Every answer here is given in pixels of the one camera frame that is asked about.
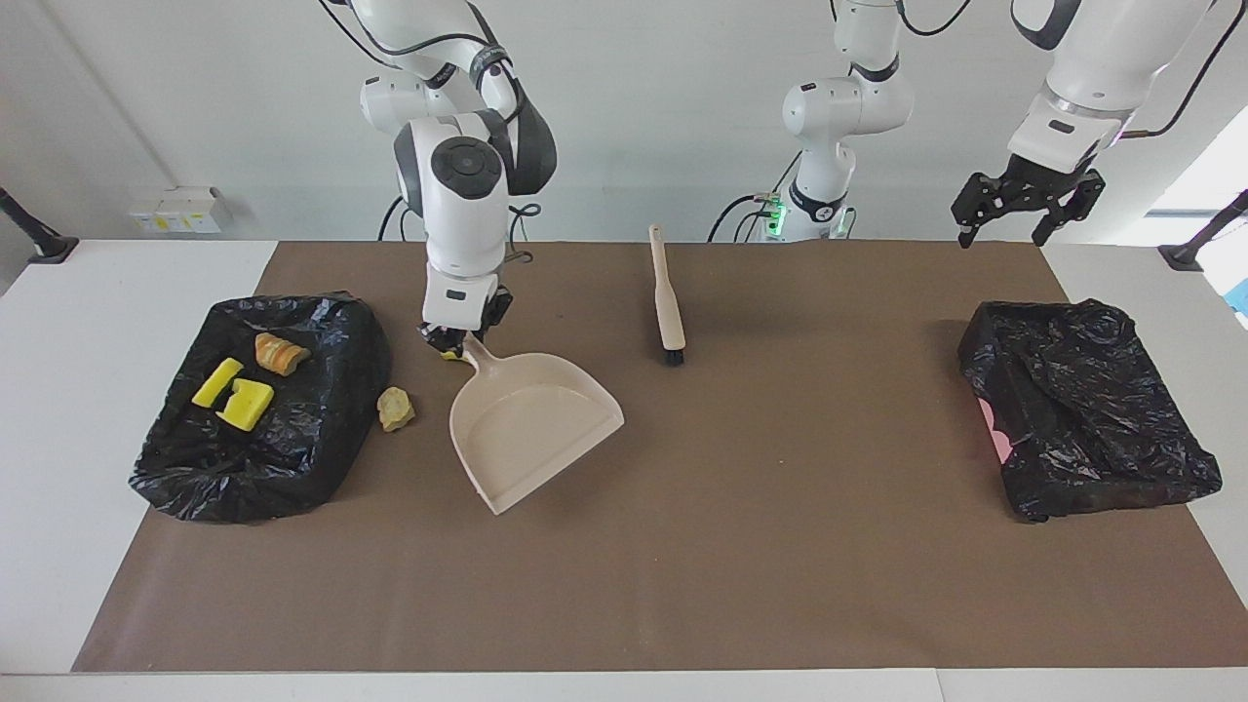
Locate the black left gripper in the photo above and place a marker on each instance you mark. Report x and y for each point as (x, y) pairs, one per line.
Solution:
(1048, 180)

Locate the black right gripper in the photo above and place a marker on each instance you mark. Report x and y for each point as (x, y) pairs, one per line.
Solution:
(501, 307)

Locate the black clamp stand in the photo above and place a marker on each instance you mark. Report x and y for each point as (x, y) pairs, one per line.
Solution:
(49, 246)
(1185, 255)

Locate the black bag lined pink bin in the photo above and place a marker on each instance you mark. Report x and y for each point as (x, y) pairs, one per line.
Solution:
(1092, 419)

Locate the striped orange bread piece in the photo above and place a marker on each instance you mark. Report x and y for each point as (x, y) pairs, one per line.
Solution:
(281, 354)

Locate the white wall socket box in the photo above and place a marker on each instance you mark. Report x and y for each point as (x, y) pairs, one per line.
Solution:
(175, 210)

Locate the beige plastic dustpan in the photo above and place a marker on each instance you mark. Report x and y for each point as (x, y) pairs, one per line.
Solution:
(526, 429)

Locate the yellow sponge wedge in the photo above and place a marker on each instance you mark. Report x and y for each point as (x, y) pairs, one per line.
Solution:
(216, 383)

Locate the brown table mat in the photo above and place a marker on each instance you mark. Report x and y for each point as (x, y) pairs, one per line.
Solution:
(741, 585)

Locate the notched yellow sponge piece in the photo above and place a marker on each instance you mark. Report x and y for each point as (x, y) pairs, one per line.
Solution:
(249, 408)

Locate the beige hand brush black bristles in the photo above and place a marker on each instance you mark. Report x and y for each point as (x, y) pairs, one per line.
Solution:
(668, 302)

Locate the tan crumpled trash lump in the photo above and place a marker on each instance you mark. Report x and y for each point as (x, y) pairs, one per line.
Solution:
(395, 409)

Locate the blue object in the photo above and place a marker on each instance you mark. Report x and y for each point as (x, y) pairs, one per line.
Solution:
(1241, 297)

